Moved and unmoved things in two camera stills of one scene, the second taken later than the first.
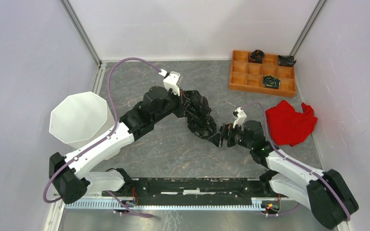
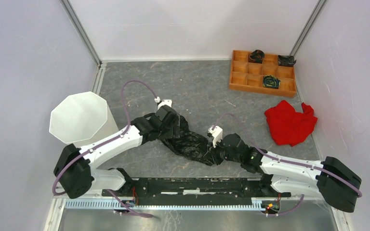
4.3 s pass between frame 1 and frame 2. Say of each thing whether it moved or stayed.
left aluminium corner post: stayed
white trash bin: stayed
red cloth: stayed
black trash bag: moved
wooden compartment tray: stayed
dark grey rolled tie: stayed
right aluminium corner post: stayed
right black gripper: moved
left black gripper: moved
